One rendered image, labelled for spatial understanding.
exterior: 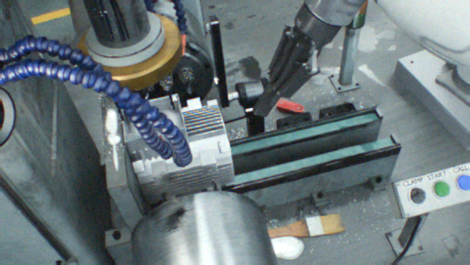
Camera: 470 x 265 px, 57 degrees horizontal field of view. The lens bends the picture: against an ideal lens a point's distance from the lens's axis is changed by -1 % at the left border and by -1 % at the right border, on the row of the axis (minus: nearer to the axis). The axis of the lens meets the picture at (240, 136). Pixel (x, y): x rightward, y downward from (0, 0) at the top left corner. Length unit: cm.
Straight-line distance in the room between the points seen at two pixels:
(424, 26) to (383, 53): 97
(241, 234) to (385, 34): 110
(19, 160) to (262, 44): 105
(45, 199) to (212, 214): 28
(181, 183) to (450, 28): 59
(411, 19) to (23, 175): 60
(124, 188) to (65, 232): 14
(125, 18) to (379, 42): 109
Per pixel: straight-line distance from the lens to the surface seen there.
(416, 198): 88
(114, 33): 71
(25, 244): 89
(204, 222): 71
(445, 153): 132
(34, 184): 75
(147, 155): 90
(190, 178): 92
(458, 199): 92
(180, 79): 108
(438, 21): 60
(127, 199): 84
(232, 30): 165
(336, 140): 118
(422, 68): 145
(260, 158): 113
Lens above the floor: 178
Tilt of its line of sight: 50 degrees down
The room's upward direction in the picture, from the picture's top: 6 degrees counter-clockwise
